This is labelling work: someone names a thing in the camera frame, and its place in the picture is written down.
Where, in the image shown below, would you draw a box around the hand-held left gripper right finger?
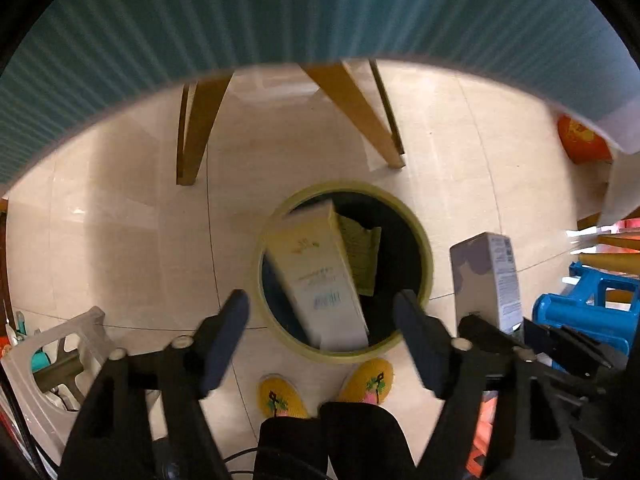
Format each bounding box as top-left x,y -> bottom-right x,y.
392,289 -> 586,480

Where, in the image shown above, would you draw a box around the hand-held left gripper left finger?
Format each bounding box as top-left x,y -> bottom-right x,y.
60,289 -> 251,480

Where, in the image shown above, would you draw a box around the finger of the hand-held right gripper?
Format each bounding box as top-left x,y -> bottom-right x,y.
522,317 -> 628,380
457,312 -> 525,357

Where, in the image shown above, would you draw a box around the lavender carton box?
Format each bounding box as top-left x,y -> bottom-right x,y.
449,231 -> 523,336

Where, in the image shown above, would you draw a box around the round bin with black bag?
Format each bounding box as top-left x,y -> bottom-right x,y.
256,182 -> 434,364

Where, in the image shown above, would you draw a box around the cream carton box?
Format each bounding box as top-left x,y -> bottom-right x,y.
263,199 -> 371,351

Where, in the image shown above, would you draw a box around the blue plastic stool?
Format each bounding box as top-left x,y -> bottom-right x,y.
531,260 -> 640,368

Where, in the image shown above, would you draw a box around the yellow slipper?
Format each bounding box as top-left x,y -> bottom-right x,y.
337,358 -> 395,406
257,374 -> 311,420

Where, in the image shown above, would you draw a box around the red gift packaging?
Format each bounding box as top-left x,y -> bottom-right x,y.
466,390 -> 502,479

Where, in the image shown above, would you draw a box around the yellow wooden bars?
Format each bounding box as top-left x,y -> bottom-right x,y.
565,215 -> 640,276

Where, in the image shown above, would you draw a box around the person's black pants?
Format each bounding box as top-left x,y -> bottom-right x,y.
252,402 -> 417,480

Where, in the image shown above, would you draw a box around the grey plastic stool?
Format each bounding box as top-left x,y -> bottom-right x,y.
0,306 -> 131,456

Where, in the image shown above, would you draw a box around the red bucket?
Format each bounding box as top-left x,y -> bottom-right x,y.
556,115 -> 615,165

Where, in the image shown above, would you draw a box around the wooden table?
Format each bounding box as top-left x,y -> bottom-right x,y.
175,60 -> 407,187

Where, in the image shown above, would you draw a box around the teal ribbed table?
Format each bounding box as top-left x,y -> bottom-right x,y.
0,0 -> 640,198

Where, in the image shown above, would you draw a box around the black cable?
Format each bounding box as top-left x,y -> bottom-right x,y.
220,447 -> 261,476

